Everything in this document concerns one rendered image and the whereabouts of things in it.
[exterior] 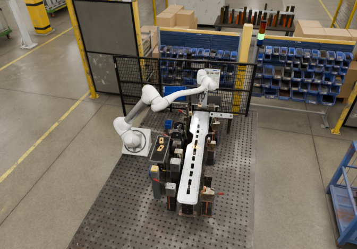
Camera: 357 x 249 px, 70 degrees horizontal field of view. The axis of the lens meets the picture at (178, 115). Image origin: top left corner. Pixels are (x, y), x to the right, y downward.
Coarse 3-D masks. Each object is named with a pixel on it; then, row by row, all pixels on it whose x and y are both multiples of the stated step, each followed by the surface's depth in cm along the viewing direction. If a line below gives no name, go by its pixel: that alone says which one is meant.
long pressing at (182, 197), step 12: (192, 120) 318; (204, 120) 317; (192, 132) 299; (204, 132) 299; (192, 144) 284; (204, 144) 284; (192, 156) 270; (180, 180) 245; (192, 180) 245; (180, 192) 234; (192, 192) 234; (192, 204) 225
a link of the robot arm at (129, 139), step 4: (128, 132) 294; (132, 132) 297; (124, 136) 289; (128, 136) 288; (132, 136) 289; (136, 136) 297; (124, 140) 288; (128, 140) 287; (132, 140) 288; (136, 140) 294; (124, 144) 293; (128, 144) 289; (132, 144) 291; (136, 144) 298
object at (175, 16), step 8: (168, 8) 692; (176, 8) 691; (160, 16) 638; (168, 16) 637; (176, 16) 662; (184, 16) 655; (192, 16) 671; (160, 24) 646; (168, 24) 639; (176, 24) 675; (184, 24) 668; (192, 24) 685
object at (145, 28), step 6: (144, 30) 562; (150, 30) 562; (156, 30) 563; (144, 36) 535; (156, 36) 568; (156, 42) 574; (156, 48) 557; (150, 54) 589; (156, 54) 541; (144, 60) 582; (150, 60) 581; (156, 60) 549; (156, 66) 559; (156, 72) 568; (150, 78) 580
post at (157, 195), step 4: (152, 172) 236; (156, 172) 236; (152, 176) 240; (156, 176) 239; (152, 180) 244; (152, 184) 249; (156, 184) 248; (156, 188) 252; (156, 192) 256; (156, 196) 261; (160, 196) 265
